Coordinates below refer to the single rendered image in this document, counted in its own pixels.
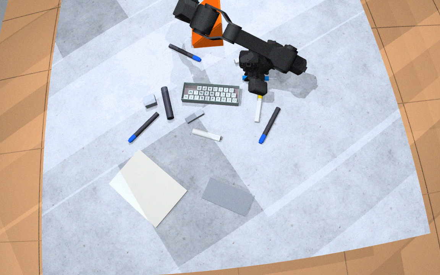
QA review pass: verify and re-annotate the white sheet of paper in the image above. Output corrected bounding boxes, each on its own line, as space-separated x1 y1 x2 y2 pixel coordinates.
109 149 188 228

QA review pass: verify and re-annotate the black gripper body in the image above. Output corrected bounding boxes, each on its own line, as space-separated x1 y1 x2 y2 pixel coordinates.
248 55 275 96

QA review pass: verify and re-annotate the grey marker with blue cap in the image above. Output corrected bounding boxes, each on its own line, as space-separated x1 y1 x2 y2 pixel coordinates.
259 107 280 144
128 112 159 143
168 44 201 62

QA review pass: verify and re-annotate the dark grey cylinder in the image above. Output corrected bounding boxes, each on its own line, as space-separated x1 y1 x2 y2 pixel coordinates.
161 86 174 120

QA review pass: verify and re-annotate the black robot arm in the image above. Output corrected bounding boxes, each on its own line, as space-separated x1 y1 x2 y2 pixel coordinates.
173 0 307 75

